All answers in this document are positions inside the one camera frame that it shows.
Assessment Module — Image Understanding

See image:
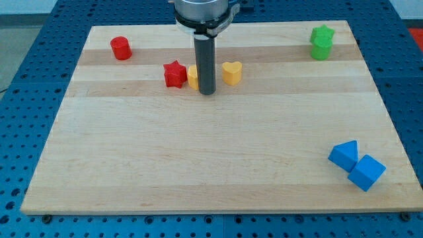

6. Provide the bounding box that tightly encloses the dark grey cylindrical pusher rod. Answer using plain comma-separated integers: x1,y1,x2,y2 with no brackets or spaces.
194,38,216,95

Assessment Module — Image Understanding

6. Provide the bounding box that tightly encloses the yellow heart block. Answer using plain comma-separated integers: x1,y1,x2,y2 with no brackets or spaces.
222,61,243,86

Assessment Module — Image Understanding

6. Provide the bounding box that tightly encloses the yellow hexagon block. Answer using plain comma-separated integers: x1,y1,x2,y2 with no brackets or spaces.
187,65,199,91

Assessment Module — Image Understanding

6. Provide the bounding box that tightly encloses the red star block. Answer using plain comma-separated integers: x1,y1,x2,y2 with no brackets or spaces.
163,60,187,89

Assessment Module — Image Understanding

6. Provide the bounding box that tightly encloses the red cylinder block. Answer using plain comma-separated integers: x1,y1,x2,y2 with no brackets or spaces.
110,36,132,60

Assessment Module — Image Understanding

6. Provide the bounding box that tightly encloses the green cylinder block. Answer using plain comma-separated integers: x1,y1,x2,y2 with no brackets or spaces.
311,36,332,60

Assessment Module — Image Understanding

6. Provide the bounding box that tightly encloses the green star block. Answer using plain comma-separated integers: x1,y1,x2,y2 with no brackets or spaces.
309,24,335,43

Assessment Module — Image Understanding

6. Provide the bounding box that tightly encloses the wooden board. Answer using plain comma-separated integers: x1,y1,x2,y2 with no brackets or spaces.
21,20,422,216

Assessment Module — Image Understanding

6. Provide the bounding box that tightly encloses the blue triangle block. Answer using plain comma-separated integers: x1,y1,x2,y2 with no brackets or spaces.
328,140,358,173

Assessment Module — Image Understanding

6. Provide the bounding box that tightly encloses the blue cube block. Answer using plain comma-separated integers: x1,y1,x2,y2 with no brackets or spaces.
348,154,386,192

